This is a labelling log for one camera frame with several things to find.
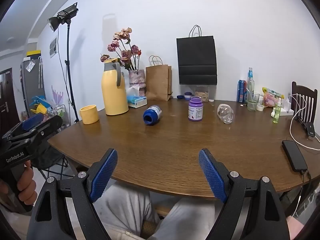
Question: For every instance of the purple pill bottle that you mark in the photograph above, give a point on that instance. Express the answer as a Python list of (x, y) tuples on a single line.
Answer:
[(195, 110)]

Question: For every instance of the dark wooden door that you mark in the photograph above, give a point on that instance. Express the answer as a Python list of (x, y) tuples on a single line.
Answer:
[(6, 97)]

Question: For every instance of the tissue box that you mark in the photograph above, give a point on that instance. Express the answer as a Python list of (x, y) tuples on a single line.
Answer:
[(137, 101)]

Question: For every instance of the person's left hand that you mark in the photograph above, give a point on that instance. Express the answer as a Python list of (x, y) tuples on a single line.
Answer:
[(26, 185)]

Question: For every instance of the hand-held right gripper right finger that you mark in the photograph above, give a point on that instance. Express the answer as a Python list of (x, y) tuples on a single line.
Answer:
[(212, 175)]

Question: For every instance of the green spray bottle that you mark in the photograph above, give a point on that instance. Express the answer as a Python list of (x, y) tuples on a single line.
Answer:
[(276, 115)]

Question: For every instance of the person's grey trousers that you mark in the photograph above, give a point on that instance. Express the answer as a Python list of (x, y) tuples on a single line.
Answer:
[(125, 205)]

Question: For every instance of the black paper bag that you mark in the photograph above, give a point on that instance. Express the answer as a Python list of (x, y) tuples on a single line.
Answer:
[(196, 60)]

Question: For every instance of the black clip device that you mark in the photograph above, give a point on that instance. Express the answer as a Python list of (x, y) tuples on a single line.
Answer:
[(310, 130)]

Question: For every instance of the white power strip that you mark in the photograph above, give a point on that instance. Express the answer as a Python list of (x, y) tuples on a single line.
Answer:
[(286, 113)]

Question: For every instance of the black light stand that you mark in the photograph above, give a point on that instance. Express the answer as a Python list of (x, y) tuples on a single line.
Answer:
[(68, 67)]

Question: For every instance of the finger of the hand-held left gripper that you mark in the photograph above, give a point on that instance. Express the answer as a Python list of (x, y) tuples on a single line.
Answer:
[(48, 130), (32, 122)]

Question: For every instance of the wall picture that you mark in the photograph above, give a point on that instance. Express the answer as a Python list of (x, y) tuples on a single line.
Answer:
[(53, 47)]

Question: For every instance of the white tape roll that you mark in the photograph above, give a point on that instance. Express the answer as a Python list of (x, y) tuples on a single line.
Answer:
[(260, 107)]

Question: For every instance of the dried pink flowers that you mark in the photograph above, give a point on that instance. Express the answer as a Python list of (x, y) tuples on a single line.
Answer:
[(125, 52)]

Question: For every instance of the pink snack packet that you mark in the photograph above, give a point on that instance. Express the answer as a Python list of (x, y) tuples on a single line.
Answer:
[(271, 98)]

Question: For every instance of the blue lid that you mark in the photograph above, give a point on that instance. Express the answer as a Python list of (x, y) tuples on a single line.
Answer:
[(180, 97)]

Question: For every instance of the dark wooden chair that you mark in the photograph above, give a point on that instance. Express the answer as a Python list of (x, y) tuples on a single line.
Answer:
[(303, 92)]

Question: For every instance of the yellow round cup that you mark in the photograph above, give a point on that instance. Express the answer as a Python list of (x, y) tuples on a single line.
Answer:
[(89, 115)]

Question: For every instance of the clear drinking glass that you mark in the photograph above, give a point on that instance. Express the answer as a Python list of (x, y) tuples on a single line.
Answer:
[(253, 103)]

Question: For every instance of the grey refrigerator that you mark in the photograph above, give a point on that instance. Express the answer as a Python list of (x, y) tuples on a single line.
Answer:
[(31, 80)]

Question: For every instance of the small purple jar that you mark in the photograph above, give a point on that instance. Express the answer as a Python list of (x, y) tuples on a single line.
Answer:
[(187, 96)]

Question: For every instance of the purple wall sticker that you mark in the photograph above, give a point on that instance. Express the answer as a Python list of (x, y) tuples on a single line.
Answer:
[(57, 95)]

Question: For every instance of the white charger plug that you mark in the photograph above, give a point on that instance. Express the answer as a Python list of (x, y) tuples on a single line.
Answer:
[(288, 105)]

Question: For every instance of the yellow box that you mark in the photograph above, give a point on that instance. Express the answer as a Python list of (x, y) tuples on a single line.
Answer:
[(33, 53)]

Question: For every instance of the brown paper bag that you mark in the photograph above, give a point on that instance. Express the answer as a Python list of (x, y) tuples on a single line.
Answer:
[(158, 82)]

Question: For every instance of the black power bank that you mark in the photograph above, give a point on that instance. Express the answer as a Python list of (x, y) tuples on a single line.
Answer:
[(295, 155)]

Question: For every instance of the glass bottle with blue cap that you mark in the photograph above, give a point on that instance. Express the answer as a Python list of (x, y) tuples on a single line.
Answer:
[(250, 82)]

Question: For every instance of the black mesh chair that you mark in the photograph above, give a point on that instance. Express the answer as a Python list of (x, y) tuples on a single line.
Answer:
[(48, 158)]

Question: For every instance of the clear jar of grain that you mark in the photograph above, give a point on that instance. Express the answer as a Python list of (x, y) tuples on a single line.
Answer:
[(202, 93)]

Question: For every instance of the pink fuzzy vase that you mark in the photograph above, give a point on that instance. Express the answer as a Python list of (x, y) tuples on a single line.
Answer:
[(137, 79)]

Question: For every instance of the blue-capped bottle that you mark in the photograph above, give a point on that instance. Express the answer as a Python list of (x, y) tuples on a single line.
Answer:
[(155, 112)]

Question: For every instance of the yellow thermos jug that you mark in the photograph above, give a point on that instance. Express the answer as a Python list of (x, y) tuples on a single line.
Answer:
[(112, 92)]

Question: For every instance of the blue drink can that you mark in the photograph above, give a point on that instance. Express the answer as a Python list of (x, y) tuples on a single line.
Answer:
[(241, 91)]

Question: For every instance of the yellow plastic hangers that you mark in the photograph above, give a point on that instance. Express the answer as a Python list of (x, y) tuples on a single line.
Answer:
[(40, 107)]

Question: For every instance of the black studio light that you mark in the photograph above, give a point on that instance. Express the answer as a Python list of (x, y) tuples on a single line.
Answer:
[(65, 13)]

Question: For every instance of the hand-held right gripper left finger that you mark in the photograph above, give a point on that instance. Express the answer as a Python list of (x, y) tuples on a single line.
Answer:
[(105, 173)]

